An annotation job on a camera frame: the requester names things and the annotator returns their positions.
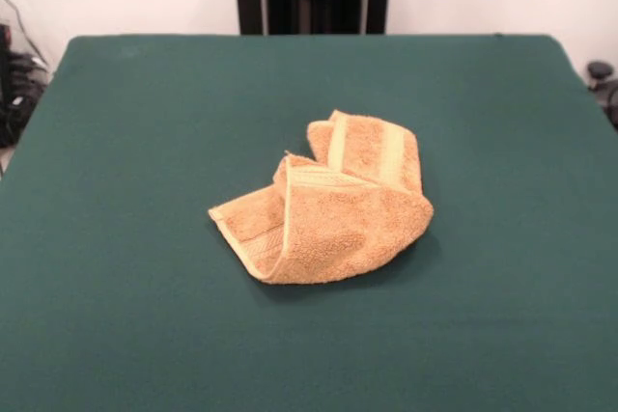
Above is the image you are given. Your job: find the tan terry towel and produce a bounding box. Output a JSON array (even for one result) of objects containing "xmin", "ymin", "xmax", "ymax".
[{"xmin": 207, "ymin": 110, "xmax": 435, "ymax": 286}]

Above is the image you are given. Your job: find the dark green table cloth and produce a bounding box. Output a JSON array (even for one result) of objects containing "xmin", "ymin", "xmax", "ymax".
[{"xmin": 0, "ymin": 33, "xmax": 618, "ymax": 412}]

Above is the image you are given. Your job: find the dark pedestal foot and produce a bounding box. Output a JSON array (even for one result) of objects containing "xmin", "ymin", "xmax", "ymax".
[
  {"xmin": 586, "ymin": 60, "xmax": 618, "ymax": 131},
  {"xmin": 7, "ymin": 49, "xmax": 52, "ymax": 143}
]

